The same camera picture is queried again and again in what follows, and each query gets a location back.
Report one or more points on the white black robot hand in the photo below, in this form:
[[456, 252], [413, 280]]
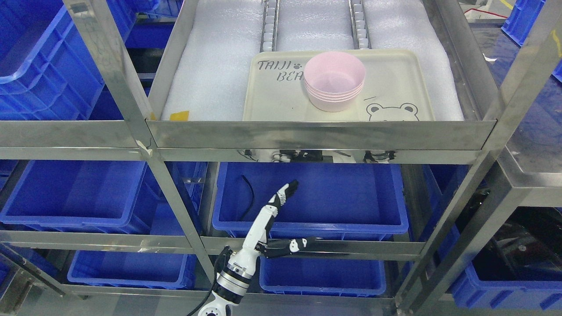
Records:
[[256, 242]]

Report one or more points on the pink plastic bowl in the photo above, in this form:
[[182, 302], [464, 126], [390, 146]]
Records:
[[334, 72]]

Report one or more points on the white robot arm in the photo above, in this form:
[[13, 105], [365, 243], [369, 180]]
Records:
[[234, 272]]

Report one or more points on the blue bin bottom shelf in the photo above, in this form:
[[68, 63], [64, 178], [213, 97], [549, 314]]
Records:
[[323, 277]]

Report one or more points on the blue bin shelf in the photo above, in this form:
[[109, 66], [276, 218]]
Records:
[[115, 197], [343, 202], [323, 277]]

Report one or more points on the blue bin middle shelf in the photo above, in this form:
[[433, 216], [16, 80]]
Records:
[[343, 202]]

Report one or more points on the steel shelf rack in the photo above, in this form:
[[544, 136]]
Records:
[[483, 201]]

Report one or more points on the stack of pink bowls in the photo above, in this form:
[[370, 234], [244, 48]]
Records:
[[332, 103]]

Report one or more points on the blue bin left shelf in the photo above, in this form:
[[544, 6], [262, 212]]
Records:
[[115, 197]]

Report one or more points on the blue bin bottom left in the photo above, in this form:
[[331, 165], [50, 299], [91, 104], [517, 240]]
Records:
[[130, 269]]

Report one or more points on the cream bear tray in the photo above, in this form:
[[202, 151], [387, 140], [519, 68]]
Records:
[[393, 90]]

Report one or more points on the blue bin right lower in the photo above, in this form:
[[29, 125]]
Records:
[[472, 291]]

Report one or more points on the large blue crate upper left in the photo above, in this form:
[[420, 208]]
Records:
[[47, 72]]

